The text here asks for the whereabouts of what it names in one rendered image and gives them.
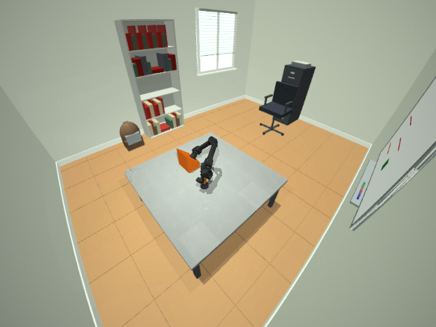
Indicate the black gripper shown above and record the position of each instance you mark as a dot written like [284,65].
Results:
[200,180]

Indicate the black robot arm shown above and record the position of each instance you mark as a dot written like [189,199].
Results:
[208,162]

